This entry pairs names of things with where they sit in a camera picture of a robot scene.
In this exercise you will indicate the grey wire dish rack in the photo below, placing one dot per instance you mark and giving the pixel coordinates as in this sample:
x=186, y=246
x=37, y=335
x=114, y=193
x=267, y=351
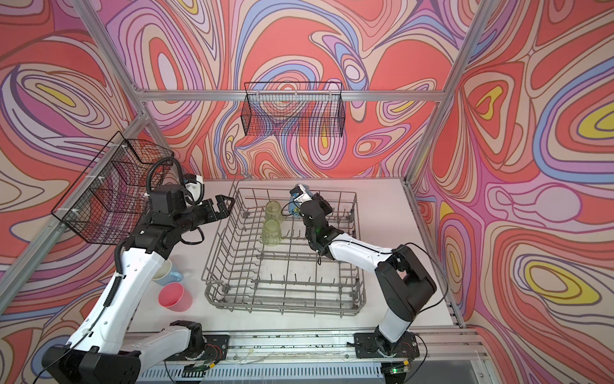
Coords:
x=243, y=274

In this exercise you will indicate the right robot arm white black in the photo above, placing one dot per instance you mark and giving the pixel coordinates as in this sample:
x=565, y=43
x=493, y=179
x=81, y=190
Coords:
x=405, y=283

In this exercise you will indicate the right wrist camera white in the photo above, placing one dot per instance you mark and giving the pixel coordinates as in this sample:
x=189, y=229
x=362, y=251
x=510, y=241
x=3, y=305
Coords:
x=300, y=194

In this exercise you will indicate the green glass cup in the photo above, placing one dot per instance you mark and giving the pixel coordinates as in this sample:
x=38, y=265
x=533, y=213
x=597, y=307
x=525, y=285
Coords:
x=273, y=211
x=271, y=233

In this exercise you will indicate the black wire basket wall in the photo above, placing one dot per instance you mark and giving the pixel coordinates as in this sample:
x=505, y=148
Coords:
x=293, y=109
x=106, y=202

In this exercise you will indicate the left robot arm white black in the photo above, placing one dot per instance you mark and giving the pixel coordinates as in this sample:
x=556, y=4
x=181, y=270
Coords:
x=95, y=353

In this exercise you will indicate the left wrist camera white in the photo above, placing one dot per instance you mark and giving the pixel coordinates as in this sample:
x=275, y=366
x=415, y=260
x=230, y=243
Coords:
x=195, y=185

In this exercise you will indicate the light blue mug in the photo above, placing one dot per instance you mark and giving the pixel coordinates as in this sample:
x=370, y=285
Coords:
x=167, y=274

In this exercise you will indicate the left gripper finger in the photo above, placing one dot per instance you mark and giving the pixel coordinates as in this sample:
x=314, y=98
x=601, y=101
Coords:
x=224, y=210
x=224, y=199

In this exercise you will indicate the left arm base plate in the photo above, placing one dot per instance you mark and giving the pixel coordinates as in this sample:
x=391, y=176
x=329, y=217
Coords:
x=213, y=349

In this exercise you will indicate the black wire basket back wall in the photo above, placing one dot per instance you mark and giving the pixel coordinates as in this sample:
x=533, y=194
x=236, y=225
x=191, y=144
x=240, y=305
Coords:
x=293, y=109

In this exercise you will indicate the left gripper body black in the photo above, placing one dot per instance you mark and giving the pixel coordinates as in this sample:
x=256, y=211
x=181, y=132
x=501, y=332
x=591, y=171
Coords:
x=203, y=214

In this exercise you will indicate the black wire basket left wall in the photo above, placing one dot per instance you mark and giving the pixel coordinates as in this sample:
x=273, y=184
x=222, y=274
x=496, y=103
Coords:
x=106, y=202

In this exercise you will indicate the pink plastic cup left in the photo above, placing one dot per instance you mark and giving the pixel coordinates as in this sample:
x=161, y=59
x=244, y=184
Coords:
x=175, y=297

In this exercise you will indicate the blue floral ceramic mug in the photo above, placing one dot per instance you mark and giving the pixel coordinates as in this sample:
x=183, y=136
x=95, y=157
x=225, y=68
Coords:
x=294, y=209

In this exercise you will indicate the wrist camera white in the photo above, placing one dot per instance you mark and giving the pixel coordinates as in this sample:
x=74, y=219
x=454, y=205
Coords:
x=195, y=185
x=300, y=194

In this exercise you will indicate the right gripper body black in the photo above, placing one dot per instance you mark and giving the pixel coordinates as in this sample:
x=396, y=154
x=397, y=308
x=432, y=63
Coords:
x=323, y=205

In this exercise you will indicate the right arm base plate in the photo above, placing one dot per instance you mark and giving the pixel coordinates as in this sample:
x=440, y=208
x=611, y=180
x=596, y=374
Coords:
x=372, y=345

